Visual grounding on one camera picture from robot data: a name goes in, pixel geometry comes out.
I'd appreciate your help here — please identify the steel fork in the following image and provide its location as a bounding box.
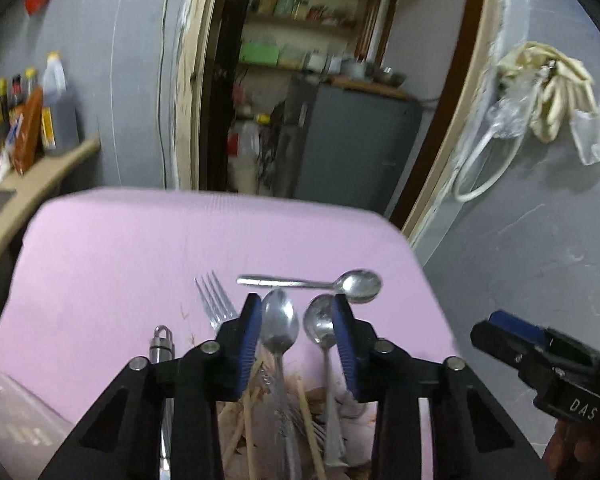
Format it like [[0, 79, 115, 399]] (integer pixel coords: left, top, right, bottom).
[[195, 271, 238, 333]]

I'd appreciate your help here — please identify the wooden chopstick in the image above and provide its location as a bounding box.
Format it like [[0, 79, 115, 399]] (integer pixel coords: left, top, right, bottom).
[[242, 358, 263, 480], [296, 376, 327, 480]]

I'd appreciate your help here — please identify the right hand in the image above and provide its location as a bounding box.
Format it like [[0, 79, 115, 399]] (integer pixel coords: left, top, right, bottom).
[[542, 420, 600, 480]]

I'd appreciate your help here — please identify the steel spoon round bowl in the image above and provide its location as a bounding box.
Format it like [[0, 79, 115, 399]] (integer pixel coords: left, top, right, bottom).
[[303, 294, 346, 467]]

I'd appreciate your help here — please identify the steel spoon lying crosswise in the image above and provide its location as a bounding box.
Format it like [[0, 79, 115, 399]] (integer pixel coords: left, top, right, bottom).
[[236, 269, 382, 304]]

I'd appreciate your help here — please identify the steel spoon oval bowl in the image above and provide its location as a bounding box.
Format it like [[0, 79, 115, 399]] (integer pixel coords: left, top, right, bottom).
[[260, 288, 302, 479]]

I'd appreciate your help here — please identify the pink floral table mat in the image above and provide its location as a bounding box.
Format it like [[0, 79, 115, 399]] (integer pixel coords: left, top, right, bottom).
[[0, 188, 456, 422]]

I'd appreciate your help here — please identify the grey cabinet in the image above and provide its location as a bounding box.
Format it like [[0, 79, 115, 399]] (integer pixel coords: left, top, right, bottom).
[[272, 77, 422, 214]]

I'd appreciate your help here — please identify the large dark vinegar jug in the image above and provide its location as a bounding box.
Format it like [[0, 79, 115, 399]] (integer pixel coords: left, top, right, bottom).
[[41, 51, 80, 156]]

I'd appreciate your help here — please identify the orange spice bag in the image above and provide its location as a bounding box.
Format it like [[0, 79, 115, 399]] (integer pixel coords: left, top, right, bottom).
[[12, 86, 44, 174]]

